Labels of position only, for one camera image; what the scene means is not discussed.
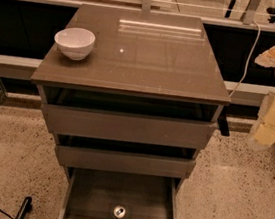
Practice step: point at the grey open bottom drawer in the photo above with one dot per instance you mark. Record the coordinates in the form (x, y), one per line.
(94, 194)

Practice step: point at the grey top drawer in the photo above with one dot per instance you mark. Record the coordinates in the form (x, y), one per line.
(66, 120)

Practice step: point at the white ceramic bowl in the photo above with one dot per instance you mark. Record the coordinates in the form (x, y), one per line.
(75, 43)

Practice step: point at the grey middle drawer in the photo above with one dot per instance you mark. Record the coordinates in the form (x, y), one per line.
(78, 157)

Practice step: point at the grey drawer cabinet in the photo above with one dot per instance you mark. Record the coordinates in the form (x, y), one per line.
(157, 65)

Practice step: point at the redbull can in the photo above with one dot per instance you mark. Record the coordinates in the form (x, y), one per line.
(119, 212)

